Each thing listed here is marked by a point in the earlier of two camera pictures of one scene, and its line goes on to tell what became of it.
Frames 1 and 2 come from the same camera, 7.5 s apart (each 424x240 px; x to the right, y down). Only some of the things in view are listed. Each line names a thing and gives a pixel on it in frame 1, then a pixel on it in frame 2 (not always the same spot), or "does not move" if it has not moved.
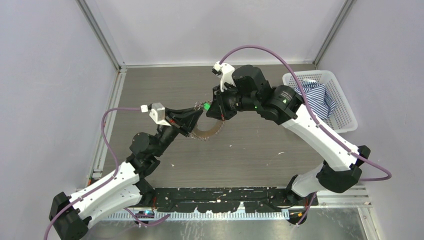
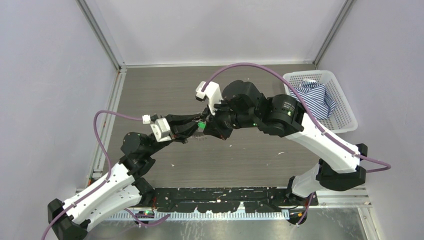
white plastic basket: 343,119 does not move
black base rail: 225,199 does not move
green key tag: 206,105 to 201,125
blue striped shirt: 320,101 does not move
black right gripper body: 230,101 to 225,120
